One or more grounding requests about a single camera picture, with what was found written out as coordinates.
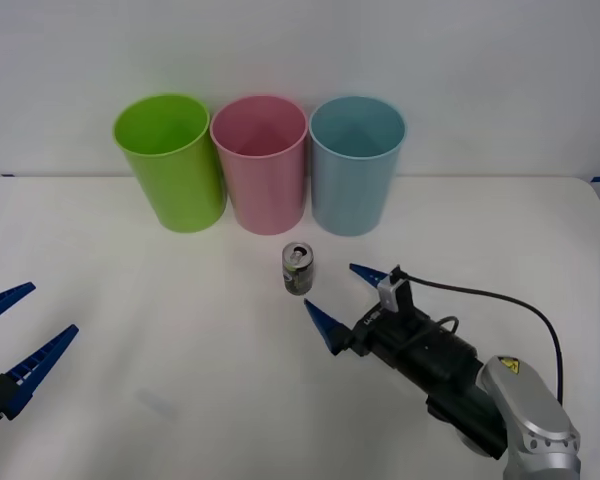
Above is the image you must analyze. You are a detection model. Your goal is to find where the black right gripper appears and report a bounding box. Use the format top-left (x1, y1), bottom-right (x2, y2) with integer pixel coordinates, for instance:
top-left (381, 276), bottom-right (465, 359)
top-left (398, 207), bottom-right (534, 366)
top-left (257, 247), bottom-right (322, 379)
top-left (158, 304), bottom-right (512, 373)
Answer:
top-left (304, 263), bottom-right (452, 375)

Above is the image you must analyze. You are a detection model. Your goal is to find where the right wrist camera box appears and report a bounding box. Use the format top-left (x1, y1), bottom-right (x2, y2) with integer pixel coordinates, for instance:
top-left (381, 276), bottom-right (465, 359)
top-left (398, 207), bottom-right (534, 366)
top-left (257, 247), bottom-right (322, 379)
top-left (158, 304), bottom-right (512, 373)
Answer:
top-left (377, 266), bottom-right (414, 314)

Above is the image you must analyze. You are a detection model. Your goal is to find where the black right camera cable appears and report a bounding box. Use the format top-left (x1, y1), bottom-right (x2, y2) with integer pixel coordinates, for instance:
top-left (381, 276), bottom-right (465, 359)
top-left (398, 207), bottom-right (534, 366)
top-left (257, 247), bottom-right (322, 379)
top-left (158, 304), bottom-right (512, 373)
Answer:
top-left (398, 272), bottom-right (565, 404)

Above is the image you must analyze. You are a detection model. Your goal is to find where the pink plastic bin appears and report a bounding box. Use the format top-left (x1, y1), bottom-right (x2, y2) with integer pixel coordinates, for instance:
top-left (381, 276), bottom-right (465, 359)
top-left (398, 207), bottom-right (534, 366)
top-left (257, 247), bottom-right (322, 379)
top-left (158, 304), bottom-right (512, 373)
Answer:
top-left (209, 95), bottom-right (310, 236)

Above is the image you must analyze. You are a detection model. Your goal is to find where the green and silver drink can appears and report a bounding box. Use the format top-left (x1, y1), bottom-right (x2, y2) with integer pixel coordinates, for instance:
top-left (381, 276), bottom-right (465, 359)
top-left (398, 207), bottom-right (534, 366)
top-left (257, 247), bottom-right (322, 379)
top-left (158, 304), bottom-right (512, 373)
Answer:
top-left (280, 242), bottom-right (315, 295)

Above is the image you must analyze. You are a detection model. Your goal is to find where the pale blue plastic bin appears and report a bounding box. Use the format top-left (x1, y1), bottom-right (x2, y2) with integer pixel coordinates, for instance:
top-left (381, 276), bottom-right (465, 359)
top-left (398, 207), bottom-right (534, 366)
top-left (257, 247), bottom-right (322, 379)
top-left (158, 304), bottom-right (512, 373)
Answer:
top-left (308, 95), bottom-right (408, 237)

